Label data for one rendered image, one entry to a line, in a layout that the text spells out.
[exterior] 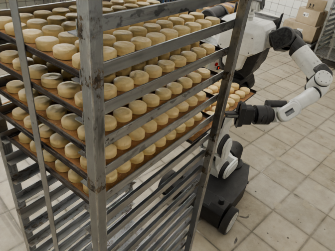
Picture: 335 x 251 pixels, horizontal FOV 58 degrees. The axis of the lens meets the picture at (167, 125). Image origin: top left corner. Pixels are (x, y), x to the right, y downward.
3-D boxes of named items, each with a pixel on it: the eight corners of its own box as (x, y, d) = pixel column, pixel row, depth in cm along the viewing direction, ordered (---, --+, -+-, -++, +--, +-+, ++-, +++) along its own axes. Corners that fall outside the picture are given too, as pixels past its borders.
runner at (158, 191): (202, 150, 132) (204, 144, 130) (208, 152, 130) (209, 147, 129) (85, 248, 88) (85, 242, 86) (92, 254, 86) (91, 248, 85)
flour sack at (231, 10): (230, 14, 582) (232, 5, 572) (212, 9, 603) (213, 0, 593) (248, 10, 629) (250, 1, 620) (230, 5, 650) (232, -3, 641)
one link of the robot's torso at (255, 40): (226, 56, 197) (238, -2, 177) (275, 72, 182) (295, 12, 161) (202, 68, 177) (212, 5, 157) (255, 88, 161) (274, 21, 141)
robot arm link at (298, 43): (295, 58, 157) (279, 38, 160) (311, 45, 151) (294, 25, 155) (288, 57, 148) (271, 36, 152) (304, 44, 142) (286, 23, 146)
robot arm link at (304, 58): (329, 88, 150) (300, 54, 156) (343, 76, 137) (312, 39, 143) (310, 99, 148) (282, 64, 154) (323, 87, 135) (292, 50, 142)
